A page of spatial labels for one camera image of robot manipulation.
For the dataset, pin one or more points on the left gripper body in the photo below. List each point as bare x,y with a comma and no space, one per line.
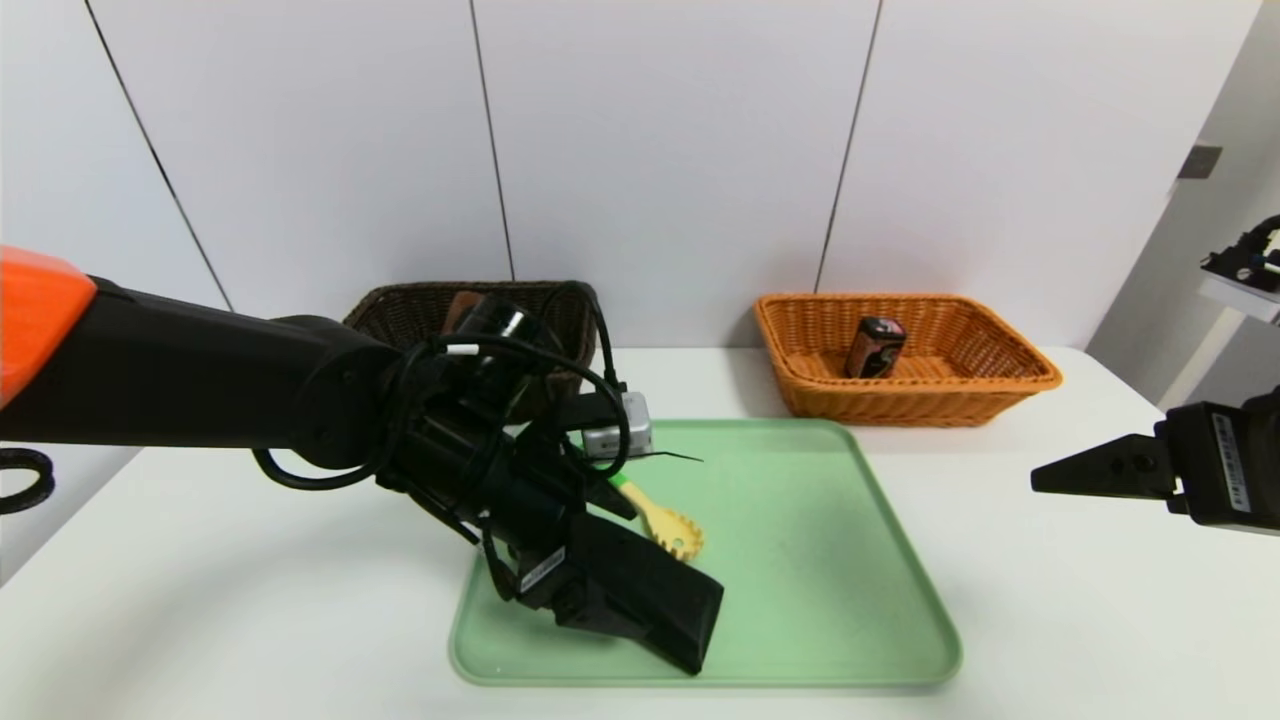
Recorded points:
548,583

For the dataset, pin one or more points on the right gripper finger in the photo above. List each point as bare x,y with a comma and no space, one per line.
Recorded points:
1120,470

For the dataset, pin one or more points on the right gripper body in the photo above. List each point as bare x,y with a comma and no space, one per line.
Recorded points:
1222,464

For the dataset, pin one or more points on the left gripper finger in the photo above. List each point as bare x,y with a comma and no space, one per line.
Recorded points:
600,615
610,502

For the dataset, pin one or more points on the brown towel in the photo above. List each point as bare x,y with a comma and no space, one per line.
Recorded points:
462,310

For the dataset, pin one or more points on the small black pink snack box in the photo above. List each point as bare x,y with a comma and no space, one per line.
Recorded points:
875,350

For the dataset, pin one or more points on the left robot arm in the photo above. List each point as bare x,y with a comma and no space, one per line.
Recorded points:
200,380

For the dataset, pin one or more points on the orange wicker basket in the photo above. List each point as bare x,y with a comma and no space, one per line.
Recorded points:
900,405

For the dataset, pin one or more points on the dark brown wicker basket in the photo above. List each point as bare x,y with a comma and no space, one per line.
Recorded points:
400,305

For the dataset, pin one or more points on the green plastic tray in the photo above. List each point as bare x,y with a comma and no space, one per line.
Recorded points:
820,600

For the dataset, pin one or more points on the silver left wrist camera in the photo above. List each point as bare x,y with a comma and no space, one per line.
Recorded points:
630,430

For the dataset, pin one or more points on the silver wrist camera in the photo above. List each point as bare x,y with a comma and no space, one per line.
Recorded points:
630,430
1250,270

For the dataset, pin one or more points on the white door frame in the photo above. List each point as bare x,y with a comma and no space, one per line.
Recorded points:
1205,355

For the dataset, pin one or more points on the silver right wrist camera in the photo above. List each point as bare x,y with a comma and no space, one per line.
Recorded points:
1250,270

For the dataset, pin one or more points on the gray wall plate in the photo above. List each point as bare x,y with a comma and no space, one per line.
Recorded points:
1197,163

